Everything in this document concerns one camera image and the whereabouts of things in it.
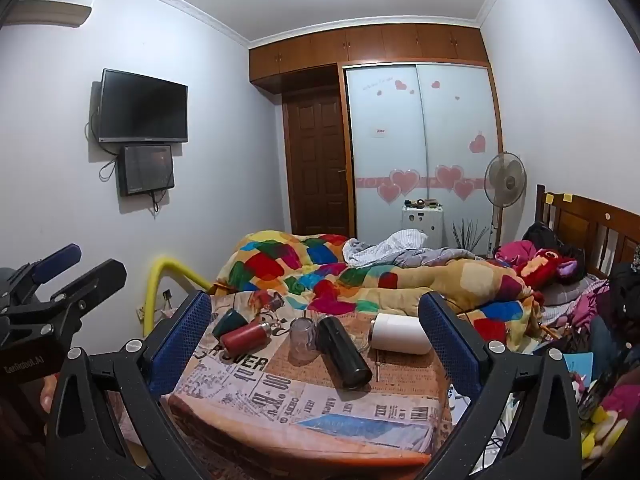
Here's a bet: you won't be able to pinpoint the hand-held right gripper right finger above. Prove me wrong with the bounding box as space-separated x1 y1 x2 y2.
415 292 584 480

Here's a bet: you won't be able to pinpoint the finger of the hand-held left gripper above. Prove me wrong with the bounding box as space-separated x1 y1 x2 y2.
34 258 128 334
5 243 83 307

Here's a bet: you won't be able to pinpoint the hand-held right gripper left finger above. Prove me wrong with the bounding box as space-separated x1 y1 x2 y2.
44 290 213 480

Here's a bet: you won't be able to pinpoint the white cup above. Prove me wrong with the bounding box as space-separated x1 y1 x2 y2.
369 313 433 356

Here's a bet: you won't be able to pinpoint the dark green cup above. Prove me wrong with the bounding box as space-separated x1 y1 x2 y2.
212 308 249 339

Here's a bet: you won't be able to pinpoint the red thermos bottle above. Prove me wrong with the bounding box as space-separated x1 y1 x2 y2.
220 321 272 358

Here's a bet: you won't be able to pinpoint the black thermos cup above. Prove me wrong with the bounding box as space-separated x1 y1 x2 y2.
316 316 373 390

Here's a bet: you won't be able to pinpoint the clear glass cup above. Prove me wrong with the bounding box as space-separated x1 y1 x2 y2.
289 317 319 365

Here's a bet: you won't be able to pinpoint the person's left hand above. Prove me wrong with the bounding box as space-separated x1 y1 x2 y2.
39 374 60 413

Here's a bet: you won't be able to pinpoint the colourful patchwork quilt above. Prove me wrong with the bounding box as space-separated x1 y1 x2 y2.
215 230 547 352

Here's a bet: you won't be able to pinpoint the clear glass ashtray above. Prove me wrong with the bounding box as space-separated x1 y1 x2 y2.
345 327 372 354

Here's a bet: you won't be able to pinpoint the dried black twigs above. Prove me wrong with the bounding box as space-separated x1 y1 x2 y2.
452 218 489 257

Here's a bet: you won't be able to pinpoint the pink clothing pile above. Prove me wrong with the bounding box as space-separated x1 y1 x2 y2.
492 241 538 267

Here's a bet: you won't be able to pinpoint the striped grey cloth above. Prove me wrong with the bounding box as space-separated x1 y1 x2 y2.
342 229 482 269

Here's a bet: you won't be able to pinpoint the small white cabinet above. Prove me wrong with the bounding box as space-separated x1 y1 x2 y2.
401 200 445 250

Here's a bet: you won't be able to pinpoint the red plush toy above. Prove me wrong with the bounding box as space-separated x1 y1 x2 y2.
515 249 582 292

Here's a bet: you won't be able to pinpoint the blue paper sheet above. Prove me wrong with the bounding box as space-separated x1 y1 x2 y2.
567 352 595 377

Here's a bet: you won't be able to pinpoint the newspaper print tablecloth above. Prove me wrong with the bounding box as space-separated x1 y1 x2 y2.
167 287 454 463

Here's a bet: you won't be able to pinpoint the black bag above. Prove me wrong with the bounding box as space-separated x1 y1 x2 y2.
522 222 561 252

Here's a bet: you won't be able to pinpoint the yellow plush toy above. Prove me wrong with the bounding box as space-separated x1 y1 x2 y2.
580 400 626 461

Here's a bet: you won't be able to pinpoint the wooden table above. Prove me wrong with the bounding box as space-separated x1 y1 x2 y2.
165 395 454 480

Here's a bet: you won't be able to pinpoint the standing electric fan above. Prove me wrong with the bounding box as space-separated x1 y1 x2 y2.
484 151 528 257

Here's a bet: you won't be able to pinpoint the dark jacket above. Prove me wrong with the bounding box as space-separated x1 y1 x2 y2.
592 260 640 361

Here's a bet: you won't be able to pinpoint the wooden bed headboard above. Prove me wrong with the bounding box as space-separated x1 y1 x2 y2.
535 184 640 282

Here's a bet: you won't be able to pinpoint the wardrobe with heart stickers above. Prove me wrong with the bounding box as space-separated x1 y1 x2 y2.
342 62 504 257

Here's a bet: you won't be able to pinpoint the dark wooden door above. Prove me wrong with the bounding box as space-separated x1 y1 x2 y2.
282 89 352 234

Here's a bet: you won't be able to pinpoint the white air conditioner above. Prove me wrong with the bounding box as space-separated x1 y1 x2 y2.
1 0 106 29

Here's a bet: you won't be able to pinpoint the wooden overhead cabinets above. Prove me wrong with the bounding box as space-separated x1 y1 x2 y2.
248 22 491 94

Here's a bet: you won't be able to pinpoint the yellow padded rail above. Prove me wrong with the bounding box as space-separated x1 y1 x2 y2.
142 256 214 337

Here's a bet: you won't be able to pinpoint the small black wall monitor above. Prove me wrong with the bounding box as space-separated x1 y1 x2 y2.
118 144 176 197

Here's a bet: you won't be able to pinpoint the black wall television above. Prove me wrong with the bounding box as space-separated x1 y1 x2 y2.
97 68 189 144

